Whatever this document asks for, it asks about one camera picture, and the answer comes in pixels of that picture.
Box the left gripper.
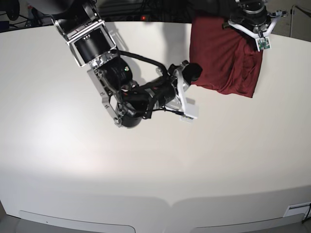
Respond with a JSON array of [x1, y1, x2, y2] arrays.
[[222, 7, 288, 39]]

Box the white wall socket plate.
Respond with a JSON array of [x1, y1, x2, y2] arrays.
[[283, 203, 310, 217]]

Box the black power strip red switch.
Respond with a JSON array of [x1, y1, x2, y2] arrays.
[[122, 15, 148, 22]]

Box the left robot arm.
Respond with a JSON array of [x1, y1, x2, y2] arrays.
[[222, 0, 288, 40]]

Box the tangled black cables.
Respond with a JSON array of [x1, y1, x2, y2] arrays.
[[136, 0, 219, 23]]

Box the white metal stand frame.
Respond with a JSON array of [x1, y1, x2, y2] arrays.
[[290, 4, 311, 38]]

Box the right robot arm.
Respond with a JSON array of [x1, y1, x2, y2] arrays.
[[30, 0, 203, 128]]

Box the dark red long-sleeve shirt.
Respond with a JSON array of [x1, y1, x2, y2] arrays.
[[190, 15, 263, 98]]

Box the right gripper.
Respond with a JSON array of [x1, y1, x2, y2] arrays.
[[138, 62, 203, 117]]

